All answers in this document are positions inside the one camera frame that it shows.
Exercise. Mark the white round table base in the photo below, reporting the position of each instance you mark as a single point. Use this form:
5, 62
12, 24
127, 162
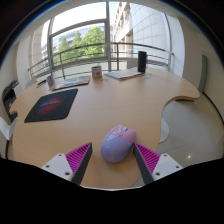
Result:
164, 130

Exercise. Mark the large red and blue magazine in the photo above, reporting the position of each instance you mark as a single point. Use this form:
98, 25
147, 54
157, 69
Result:
71, 82

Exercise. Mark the black cylindrical speaker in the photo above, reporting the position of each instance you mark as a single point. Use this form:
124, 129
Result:
142, 61

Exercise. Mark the black printed mouse pad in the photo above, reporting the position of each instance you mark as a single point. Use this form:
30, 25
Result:
51, 106

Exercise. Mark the metal balcony railing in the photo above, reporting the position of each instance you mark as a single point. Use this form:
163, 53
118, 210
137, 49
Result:
86, 46

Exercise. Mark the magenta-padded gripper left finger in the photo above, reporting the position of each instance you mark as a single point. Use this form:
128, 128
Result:
76, 159

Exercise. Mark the light illustrated booklet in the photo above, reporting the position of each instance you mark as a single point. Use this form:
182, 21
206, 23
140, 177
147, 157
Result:
122, 74

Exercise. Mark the pink and lilac computer mouse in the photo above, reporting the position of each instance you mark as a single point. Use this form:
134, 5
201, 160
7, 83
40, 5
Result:
116, 145

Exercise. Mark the black and white printer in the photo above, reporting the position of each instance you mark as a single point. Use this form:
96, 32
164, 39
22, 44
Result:
9, 96

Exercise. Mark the small blue and black box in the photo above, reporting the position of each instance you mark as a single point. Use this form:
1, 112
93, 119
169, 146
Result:
41, 82

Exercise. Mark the white chair with wooden legs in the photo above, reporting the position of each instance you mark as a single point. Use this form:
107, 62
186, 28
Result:
6, 128

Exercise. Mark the printed white mug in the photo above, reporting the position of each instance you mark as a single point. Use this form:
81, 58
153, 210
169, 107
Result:
96, 72
50, 82

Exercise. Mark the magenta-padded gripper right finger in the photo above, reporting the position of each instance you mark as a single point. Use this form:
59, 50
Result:
149, 159

